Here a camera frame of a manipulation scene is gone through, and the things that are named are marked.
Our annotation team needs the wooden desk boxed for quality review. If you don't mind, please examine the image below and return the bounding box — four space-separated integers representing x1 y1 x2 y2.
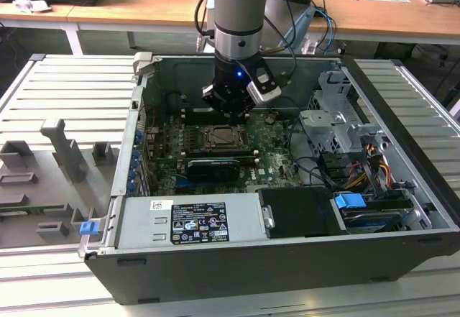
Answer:
0 0 460 55

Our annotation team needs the gray plastic case latch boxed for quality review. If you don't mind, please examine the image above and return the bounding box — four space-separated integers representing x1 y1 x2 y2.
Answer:
132 51 156 77

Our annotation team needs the metal socket cover frame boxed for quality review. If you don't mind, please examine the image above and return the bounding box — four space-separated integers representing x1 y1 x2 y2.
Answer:
204 124 249 151

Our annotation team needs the black rating label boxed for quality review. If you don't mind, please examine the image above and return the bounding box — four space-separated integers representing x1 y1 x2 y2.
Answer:
170 201 228 243

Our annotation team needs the blue cable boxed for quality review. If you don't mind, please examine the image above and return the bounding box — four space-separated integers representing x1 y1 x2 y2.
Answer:
311 6 337 55

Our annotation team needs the gray power supply unit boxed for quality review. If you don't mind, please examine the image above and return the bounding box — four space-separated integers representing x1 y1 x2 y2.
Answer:
114 193 276 249

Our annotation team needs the white barcode sticker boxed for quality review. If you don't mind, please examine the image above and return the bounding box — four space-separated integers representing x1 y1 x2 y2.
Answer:
150 198 173 211

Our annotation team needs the blue case latch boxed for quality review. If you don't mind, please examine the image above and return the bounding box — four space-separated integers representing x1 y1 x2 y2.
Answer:
79 220 100 237

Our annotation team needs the yellow red wire bundle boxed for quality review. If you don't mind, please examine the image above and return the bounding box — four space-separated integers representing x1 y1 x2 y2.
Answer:
377 162 392 187

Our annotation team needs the CPU socket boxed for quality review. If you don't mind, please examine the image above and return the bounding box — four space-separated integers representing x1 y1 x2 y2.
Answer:
202 124 251 153

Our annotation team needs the hard disk drive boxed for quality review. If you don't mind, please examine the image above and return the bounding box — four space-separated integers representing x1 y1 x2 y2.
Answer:
341 207 405 234

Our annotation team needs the crumpled white paper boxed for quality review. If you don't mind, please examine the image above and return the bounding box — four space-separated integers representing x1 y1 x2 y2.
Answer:
12 0 51 13

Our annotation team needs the green RAM stick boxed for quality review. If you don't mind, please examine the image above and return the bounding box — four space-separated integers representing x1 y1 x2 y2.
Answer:
0 205 68 214

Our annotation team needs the metal disk bay cage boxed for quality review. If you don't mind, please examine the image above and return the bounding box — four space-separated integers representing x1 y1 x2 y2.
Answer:
298 68 387 160

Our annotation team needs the blue disk carrier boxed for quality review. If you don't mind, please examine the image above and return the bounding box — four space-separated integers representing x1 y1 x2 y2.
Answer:
333 193 367 211

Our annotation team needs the gray parts rack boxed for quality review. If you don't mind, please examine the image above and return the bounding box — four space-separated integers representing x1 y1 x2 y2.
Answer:
0 118 121 249

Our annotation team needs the black graphics card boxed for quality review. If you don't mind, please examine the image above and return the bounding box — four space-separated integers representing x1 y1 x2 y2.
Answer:
185 157 241 182

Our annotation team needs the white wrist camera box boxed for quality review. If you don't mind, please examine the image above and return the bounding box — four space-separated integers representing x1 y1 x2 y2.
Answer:
246 67 283 104

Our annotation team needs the orange wire bundle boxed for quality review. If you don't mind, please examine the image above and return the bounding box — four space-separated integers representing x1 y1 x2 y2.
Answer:
343 171 368 190

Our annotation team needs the black open PC case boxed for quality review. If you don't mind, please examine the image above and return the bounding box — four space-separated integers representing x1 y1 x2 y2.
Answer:
78 51 460 305

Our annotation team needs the green motherboard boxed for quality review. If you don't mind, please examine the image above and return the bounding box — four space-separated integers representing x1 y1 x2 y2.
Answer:
145 110 306 194

